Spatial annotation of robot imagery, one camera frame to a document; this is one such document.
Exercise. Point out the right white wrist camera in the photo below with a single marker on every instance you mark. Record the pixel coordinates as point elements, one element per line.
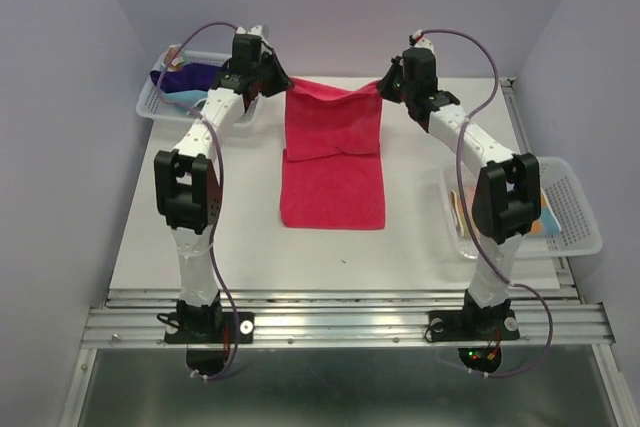
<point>419,40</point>

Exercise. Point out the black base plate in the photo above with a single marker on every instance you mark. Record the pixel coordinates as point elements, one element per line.
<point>220,328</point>
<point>455,326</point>

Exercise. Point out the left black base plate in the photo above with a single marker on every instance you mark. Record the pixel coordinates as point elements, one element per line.
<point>220,328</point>

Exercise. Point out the light blue towel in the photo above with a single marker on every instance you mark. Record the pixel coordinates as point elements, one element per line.
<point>185,101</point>

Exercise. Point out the purple towel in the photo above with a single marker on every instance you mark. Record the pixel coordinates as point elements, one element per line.
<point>191,77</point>

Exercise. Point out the orange polka dot towel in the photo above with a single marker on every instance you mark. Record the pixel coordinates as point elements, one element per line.
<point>546,224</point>

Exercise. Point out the aluminium mounting rail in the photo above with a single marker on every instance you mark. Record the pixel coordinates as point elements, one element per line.
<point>327,319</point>

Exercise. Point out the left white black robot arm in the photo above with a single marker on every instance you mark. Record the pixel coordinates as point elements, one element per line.
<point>189,181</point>

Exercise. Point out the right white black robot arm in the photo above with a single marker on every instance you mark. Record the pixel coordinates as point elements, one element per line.
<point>506,201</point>

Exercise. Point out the white target basket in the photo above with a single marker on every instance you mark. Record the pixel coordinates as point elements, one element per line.
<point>579,236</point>

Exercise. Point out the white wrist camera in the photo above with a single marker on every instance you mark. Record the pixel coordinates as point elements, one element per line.
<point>261,31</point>
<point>419,40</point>

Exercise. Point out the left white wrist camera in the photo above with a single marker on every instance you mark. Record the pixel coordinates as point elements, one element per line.
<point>261,31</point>

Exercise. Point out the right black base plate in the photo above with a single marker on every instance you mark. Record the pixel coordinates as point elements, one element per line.
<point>455,326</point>

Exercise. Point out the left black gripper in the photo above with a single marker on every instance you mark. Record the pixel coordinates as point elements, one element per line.
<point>282,81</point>

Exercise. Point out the pink towel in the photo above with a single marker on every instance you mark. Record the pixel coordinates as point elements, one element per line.
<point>332,175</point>

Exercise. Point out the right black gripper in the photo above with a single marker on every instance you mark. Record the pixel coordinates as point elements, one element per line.
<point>386,83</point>

